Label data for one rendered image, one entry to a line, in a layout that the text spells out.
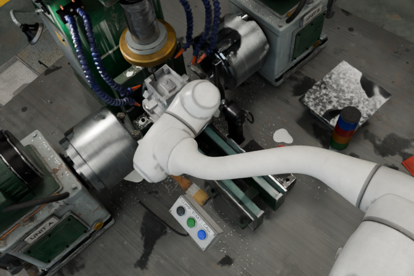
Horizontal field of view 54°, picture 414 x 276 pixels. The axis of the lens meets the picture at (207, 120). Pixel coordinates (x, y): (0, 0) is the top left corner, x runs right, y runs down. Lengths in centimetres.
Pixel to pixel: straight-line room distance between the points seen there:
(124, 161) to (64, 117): 59
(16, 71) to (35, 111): 81
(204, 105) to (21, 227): 67
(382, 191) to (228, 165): 32
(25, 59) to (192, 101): 187
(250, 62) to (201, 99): 58
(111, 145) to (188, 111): 42
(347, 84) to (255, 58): 40
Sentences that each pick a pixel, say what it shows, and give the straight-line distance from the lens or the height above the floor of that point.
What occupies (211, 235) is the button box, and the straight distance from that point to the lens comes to 126.
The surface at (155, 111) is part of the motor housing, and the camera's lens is 148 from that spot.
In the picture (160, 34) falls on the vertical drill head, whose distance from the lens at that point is 129.
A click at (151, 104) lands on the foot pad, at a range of 148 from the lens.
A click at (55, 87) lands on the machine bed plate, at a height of 80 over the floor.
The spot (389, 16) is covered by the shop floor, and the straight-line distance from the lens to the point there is 332.
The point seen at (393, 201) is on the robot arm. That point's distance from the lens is 83.
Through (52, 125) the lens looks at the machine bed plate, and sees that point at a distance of 191.
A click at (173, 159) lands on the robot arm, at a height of 142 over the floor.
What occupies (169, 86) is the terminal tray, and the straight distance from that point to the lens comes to 144.
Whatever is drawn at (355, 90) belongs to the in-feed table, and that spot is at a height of 92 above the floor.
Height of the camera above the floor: 230
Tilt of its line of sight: 60 degrees down
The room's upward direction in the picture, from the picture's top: 10 degrees counter-clockwise
